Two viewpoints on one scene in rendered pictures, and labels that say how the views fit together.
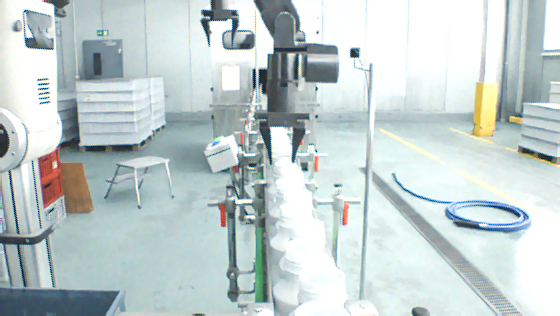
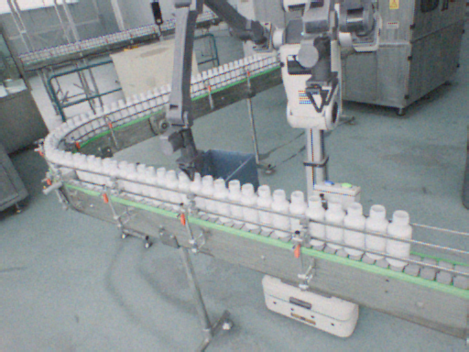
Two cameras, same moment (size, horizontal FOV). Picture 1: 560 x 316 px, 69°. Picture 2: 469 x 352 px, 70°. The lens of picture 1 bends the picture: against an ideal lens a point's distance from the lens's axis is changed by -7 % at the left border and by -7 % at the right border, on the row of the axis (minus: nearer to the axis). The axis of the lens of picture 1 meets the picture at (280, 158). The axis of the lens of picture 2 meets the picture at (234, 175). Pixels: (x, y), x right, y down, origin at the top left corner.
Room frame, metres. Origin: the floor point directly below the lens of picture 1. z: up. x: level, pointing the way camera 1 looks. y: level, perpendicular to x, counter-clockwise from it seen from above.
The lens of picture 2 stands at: (1.63, -0.78, 1.75)
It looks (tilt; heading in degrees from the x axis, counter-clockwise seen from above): 29 degrees down; 130
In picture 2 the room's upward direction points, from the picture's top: 11 degrees counter-clockwise
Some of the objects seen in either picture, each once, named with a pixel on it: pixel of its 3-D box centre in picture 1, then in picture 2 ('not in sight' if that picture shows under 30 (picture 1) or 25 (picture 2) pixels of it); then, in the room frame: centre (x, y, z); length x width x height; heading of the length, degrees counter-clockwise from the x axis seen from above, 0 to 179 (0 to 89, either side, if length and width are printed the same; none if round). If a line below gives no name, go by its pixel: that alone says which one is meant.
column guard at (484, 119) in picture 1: (484, 109); not in sight; (8.69, -4.27, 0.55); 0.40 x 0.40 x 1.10; 3
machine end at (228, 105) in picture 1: (264, 87); not in sight; (6.24, 0.23, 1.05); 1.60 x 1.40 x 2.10; 3
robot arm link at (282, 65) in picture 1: (286, 67); (183, 136); (0.79, -0.01, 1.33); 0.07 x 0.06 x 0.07; 93
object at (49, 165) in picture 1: (24, 166); not in sight; (3.36, 2.16, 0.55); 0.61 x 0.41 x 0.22; 5
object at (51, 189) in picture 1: (27, 192); not in sight; (3.35, 2.16, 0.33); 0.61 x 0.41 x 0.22; 5
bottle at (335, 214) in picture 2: not in sight; (335, 223); (1.32, 0.02, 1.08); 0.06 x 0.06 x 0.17
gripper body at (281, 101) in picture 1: (282, 101); (188, 150); (0.79, 0.00, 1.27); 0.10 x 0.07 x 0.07; 93
